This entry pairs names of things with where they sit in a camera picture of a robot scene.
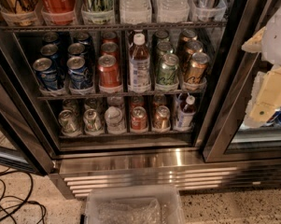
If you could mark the right fridge glass door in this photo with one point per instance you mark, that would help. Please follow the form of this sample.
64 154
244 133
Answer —
233 74

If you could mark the red can bottom shelf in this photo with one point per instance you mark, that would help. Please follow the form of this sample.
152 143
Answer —
139 118

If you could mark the green can middle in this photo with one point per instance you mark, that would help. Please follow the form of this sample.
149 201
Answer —
164 47

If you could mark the green can front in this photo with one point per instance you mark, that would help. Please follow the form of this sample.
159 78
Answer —
167 69

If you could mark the clear water bottle top right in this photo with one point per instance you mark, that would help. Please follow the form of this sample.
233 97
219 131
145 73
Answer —
171 10

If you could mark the blue pepsi can left rear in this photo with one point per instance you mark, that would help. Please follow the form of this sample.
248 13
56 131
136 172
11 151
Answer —
51 38

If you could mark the clear water bottle top left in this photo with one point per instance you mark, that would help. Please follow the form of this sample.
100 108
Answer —
134 11

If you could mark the green tall can top shelf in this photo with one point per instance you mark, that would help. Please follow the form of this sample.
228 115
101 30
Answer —
98 11

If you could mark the gold can rear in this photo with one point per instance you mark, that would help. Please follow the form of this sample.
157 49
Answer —
187 35

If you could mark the red coke can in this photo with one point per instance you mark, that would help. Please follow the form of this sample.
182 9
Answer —
108 68
110 36
110 48

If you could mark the brown tea bottle white cap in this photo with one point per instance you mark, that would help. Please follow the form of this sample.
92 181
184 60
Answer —
139 64

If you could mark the red coke can rear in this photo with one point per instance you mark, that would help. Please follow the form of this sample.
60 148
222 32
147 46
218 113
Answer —
110 36

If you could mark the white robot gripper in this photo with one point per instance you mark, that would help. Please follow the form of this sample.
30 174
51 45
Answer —
277 39

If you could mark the clear plastic bin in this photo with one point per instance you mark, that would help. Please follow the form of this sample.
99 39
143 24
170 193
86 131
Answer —
152 204

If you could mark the stainless fridge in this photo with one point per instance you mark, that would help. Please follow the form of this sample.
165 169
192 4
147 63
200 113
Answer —
101 160

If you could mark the red coke can front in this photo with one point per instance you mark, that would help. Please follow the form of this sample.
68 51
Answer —
108 68

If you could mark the tea bottle bottom shelf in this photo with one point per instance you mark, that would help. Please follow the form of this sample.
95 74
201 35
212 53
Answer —
185 113

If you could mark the green can bottom shelf left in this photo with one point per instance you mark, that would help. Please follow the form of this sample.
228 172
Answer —
69 123

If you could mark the blue pepsi can left middle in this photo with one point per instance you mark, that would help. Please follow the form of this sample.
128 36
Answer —
51 51

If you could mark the gold can middle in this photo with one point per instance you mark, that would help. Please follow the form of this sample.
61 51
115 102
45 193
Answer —
191 47

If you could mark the blue pepsi can column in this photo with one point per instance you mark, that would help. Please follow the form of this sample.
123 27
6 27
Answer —
83 38
77 49

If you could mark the large coca-cola can top shelf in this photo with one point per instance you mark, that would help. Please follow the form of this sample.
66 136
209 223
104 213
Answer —
59 12

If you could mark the blue pepsi can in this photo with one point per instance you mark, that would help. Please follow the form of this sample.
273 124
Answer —
51 38
47 74
79 73
51 51

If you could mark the gold can front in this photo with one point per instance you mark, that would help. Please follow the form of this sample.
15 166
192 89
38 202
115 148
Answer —
199 62

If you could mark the gold can bottom shelf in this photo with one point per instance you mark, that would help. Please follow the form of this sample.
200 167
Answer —
161 119

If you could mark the clear water bottle bottom shelf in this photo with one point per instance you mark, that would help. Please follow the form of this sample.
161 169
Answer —
114 120

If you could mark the green can rear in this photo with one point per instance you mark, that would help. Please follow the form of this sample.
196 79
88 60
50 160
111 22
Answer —
161 35

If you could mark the blue pepsi can left front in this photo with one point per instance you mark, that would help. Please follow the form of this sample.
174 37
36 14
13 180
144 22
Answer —
47 74

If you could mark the red coke can middle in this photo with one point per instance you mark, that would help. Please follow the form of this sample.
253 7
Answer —
110 48

